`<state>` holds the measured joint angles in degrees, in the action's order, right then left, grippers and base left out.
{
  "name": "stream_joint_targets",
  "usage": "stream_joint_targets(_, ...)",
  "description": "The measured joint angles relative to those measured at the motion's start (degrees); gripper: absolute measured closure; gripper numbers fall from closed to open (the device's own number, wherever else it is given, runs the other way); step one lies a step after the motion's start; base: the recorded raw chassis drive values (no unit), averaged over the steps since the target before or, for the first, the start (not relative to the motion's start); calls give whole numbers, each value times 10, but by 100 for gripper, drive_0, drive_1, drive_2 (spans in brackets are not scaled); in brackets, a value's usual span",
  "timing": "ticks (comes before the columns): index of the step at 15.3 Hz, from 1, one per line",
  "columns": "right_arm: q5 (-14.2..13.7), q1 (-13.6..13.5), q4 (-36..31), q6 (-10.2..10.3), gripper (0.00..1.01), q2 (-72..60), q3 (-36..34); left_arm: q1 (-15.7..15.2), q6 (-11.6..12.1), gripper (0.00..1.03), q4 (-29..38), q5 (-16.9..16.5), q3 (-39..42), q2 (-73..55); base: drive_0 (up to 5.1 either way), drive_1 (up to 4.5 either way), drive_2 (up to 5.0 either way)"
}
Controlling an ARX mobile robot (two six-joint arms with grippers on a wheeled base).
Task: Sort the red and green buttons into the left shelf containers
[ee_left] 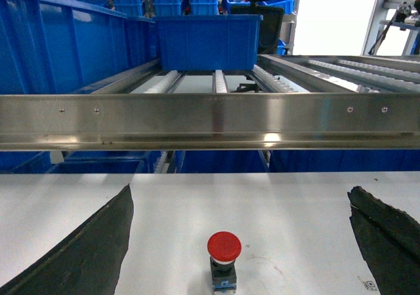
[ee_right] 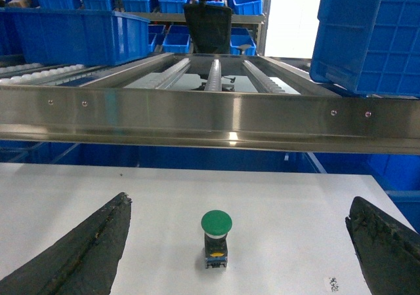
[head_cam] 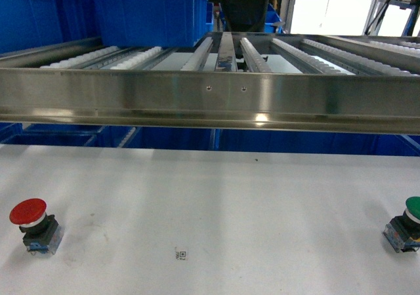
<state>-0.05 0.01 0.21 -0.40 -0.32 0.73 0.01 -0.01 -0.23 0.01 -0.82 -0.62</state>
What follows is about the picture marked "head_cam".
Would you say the red mushroom push button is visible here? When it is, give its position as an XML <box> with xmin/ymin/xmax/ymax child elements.
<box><xmin>9</xmin><ymin>198</ymin><xmax>63</xmax><ymax>255</ymax></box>

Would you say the green mushroom push button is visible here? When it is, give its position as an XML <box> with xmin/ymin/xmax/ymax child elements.
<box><xmin>383</xmin><ymin>197</ymin><xmax>419</xmax><ymax>252</ymax></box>

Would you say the blue bin under shelf right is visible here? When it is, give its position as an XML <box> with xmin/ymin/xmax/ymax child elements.
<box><xmin>216</xmin><ymin>129</ymin><xmax>419</xmax><ymax>157</ymax></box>

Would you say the blue bin under shelf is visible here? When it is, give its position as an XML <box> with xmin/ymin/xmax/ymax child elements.
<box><xmin>216</xmin><ymin>129</ymin><xmax>419</xmax><ymax>157</ymax></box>
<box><xmin>1</xmin><ymin>123</ymin><xmax>112</xmax><ymax>148</ymax></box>

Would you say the stainless steel roller shelf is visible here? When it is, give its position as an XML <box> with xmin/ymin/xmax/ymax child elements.
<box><xmin>1</xmin><ymin>33</ymin><xmax>419</xmax><ymax>134</ymax></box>

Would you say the blue plastic bin on shelf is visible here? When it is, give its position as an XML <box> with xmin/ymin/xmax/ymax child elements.
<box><xmin>93</xmin><ymin>0</ymin><xmax>207</xmax><ymax>47</ymax></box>

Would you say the blue bin under shelf left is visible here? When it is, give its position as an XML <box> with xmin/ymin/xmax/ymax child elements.
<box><xmin>1</xmin><ymin>123</ymin><xmax>112</xmax><ymax>148</ymax></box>

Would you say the small QR code sticker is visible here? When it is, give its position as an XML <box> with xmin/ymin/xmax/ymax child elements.
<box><xmin>175</xmin><ymin>248</ymin><xmax>188</xmax><ymax>261</ymax></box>

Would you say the black office chair back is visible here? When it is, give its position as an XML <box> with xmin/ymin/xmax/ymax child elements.
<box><xmin>219</xmin><ymin>0</ymin><xmax>268</xmax><ymax>33</ymax></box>

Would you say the large blue bin far left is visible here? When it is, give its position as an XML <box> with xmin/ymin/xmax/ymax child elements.
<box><xmin>1</xmin><ymin>0</ymin><xmax>100</xmax><ymax>54</ymax></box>

